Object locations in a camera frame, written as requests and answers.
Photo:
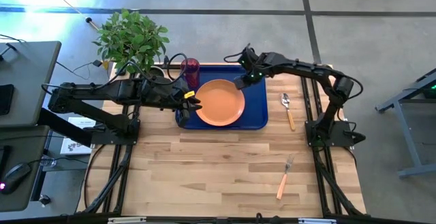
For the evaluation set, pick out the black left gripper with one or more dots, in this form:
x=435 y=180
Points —
x=180 y=98

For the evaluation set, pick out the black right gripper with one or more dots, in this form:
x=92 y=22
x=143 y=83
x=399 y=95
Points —
x=253 y=65

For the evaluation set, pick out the orange plate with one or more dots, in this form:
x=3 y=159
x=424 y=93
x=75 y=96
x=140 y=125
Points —
x=221 y=103

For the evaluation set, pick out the red faceted plastic cup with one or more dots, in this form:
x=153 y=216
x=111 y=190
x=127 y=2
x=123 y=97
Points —
x=192 y=71

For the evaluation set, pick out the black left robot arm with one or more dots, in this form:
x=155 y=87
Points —
x=88 y=91

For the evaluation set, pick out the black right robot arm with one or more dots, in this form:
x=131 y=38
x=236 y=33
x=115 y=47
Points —
x=299 y=69

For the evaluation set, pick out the blue plastic tray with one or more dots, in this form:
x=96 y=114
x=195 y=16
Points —
x=257 y=115

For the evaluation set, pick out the black table clamp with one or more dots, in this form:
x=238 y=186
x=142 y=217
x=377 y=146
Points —
x=166 y=61

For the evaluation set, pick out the green plant in white pot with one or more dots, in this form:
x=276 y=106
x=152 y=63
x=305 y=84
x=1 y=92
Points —
x=131 y=38

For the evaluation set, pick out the white printed box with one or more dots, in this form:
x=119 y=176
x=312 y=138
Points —
x=73 y=147

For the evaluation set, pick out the black diagonal beam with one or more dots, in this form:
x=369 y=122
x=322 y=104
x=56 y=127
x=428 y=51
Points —
x=61 y=125

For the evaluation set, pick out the clear round object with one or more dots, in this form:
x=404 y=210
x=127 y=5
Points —
x=48 y=161

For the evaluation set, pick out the dark grey desk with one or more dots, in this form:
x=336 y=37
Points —
x=30 y=142

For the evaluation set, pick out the black round desk foot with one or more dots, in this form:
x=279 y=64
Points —
x=44 y=199

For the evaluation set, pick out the smartphone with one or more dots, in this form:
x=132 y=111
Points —
x=5 y=99

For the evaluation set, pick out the black computer mouse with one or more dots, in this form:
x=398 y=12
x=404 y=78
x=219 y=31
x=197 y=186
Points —
x=15 y=176

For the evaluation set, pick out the black aluminium table frame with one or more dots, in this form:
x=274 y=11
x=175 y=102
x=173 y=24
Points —
x=323 y=190

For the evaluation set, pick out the silver aluminium bracket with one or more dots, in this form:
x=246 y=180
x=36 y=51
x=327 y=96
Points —
x=316 y=221
x=126 y=220

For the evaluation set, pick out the grey-blue table leg frame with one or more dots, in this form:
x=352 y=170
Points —
x=407 y=135

